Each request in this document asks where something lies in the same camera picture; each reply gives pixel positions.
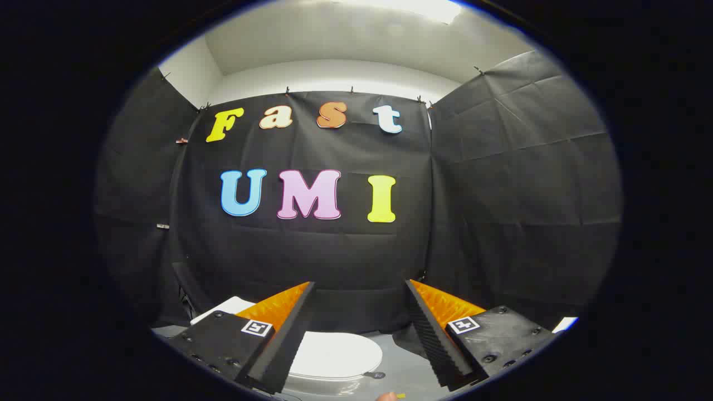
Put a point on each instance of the white toilet lid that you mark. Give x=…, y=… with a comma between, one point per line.
x=334, y=353

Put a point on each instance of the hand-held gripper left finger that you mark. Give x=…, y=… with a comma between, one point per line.
x=289, y=340

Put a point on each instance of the white box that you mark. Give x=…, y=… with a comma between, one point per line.
x=223, y=308

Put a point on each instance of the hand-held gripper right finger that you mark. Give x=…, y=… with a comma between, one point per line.
x=433, y=340

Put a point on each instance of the black backdrop cloth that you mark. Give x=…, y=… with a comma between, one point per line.
x=334, y=250

